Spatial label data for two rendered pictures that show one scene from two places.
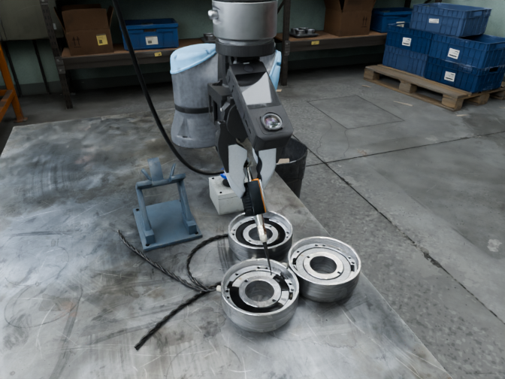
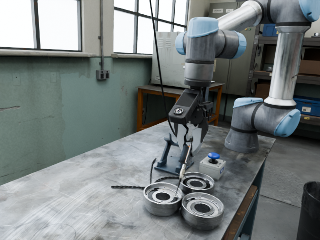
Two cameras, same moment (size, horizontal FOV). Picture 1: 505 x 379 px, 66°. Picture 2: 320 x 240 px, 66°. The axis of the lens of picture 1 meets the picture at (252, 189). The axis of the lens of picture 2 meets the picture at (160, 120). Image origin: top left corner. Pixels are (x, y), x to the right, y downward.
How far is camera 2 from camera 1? 45 cm
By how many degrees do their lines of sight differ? 49
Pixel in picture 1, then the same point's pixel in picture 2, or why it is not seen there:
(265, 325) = (148, 206)
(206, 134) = (238, 144)
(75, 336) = (105, 174)
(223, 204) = (201, 169)
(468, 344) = not seen: outside the picture
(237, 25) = (186, 71)
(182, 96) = (233, 120)
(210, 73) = (249, 111)
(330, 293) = (187, 217)
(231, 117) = not seen: hidden behind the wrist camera
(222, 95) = not seen: hidden behind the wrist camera
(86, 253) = (138, 159)
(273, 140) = (173, 117)
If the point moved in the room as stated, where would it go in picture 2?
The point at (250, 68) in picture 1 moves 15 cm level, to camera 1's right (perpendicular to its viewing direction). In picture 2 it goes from (192, 91) to (241, 102)
